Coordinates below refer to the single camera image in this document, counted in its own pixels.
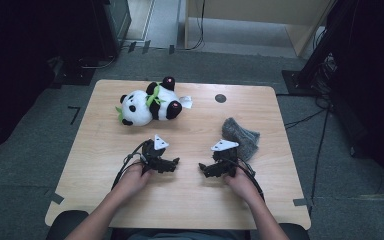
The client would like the coiled black floor cable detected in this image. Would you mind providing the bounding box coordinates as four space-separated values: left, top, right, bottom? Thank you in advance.
78 54 118 70

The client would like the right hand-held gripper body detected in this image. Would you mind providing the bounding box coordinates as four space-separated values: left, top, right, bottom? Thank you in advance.
210 139 240 178

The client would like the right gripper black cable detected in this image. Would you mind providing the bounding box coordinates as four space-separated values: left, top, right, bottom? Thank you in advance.
234 156 266 203

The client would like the tangle of cables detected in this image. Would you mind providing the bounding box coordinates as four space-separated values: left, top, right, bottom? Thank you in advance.
313 53 338 99

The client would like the person's right hand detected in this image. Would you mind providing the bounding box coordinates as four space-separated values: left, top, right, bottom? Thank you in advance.
223 168 264 205

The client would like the black floor base plate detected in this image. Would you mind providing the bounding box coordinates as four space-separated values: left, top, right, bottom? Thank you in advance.
49 56 96 89

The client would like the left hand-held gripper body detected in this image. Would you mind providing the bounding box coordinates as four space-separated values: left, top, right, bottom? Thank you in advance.
139 134 170 169

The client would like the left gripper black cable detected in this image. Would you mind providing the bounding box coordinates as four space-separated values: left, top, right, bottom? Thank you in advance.
110 139 149 191

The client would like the light wooden cabinet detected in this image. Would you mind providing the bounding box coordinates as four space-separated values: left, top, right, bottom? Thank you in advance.
183 0 338 58

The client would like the person's left hand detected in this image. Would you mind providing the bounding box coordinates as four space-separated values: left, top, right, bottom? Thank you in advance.
114 163 154 201

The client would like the dark curtain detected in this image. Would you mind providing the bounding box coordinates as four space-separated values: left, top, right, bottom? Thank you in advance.
0 0 101 159
326 0 384 201

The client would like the grey tape strip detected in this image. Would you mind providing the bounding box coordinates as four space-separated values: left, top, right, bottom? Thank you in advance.
44 189 65 205
292 197 314 208

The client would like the long black floor cable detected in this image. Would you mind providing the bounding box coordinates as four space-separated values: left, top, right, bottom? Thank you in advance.
309 108 332 218

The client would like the grey fluffy cloth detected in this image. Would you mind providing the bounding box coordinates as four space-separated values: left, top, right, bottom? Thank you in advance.
221 117 261 162

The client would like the black equipment cabinet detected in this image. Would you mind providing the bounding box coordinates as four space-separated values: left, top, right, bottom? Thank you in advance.
91 0 133 59

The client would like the panda plush toy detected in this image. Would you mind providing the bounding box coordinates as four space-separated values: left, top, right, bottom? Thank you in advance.
114 75 194 128

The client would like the black metal stand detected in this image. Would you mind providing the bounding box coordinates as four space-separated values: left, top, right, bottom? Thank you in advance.
281 0 359 98

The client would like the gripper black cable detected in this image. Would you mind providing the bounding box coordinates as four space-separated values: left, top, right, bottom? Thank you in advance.
110 139 149 191
234 156 266 203

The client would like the black hanging cable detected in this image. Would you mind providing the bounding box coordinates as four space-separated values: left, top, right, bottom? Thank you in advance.
184 0 207 52

